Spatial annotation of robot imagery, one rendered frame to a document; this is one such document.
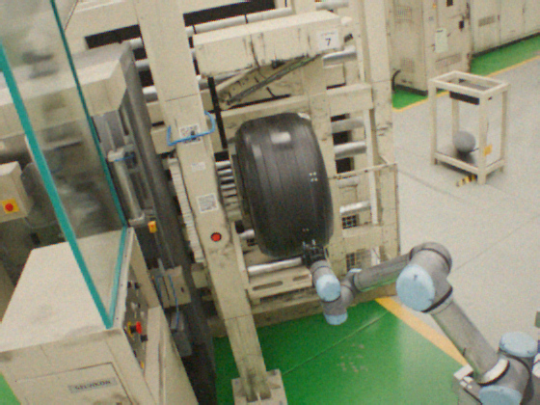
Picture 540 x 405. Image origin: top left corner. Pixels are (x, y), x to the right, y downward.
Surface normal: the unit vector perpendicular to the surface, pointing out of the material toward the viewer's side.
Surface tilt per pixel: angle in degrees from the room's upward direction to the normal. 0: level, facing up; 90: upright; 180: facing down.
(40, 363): 90
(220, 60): 90
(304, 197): 74
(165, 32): 90
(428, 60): 90
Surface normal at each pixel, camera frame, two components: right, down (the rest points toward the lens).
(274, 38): 0.16, 0.46
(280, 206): 0.12, 0.27
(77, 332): -0.16, -0.86
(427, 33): 0.51, 0.35
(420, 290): -0.69, 0.40
